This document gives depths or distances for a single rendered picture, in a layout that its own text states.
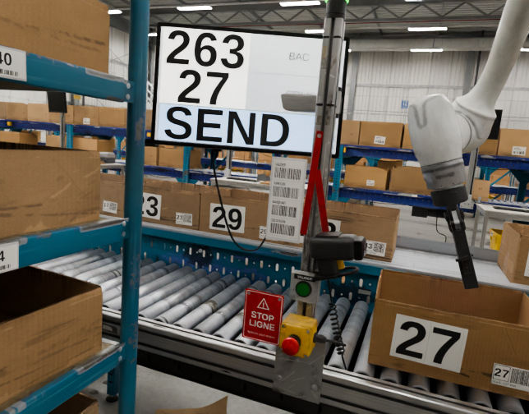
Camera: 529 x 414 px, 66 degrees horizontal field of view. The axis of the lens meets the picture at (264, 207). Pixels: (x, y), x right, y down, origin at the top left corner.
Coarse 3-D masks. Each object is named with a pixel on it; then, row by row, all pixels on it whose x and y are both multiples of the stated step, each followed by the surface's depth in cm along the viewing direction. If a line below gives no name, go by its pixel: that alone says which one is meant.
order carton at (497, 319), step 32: (384, 288) 128; (416, 288) 125; (448, 288) 122; (480, 288) 119; (384, 320) 101; (448, 320) 96; (480, 320) 94; (512, 320) 118; (384, 352) 102; (480, 352) 94; (512, 352) 92; (480, 384) 95
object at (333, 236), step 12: (312, 240) 89; (324, 240) 88; (336, 240) 87; (348, 240) 87; (360, 240) 86; (312, 252) 89; (324, 252) 88; (336, 252) 87; (348, 252) 86; (360, 252) 86; (324, 264) 90; (336, 264) 90; (324, 276) 90; (336, 276) 89
